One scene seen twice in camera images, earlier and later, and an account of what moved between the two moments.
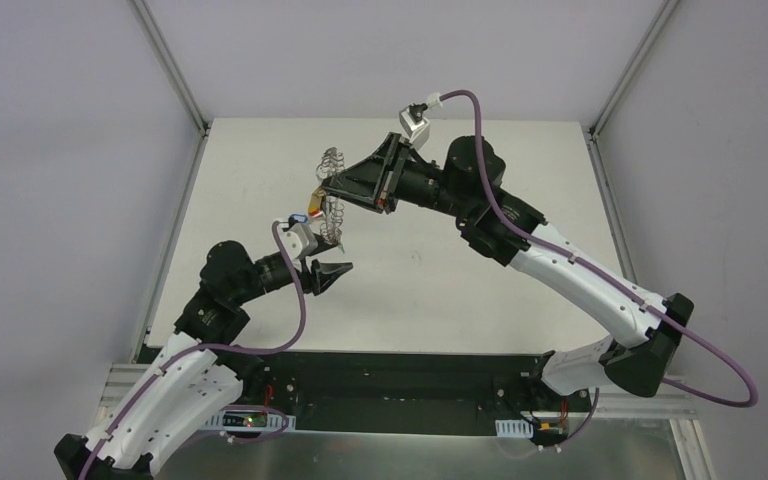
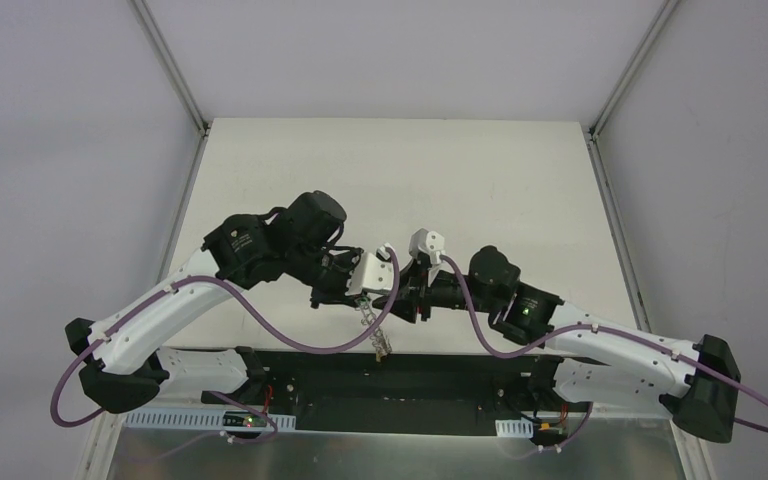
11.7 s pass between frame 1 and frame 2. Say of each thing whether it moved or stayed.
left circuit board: stayed
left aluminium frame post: stayed
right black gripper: moved
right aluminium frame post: stayed
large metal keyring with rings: moved
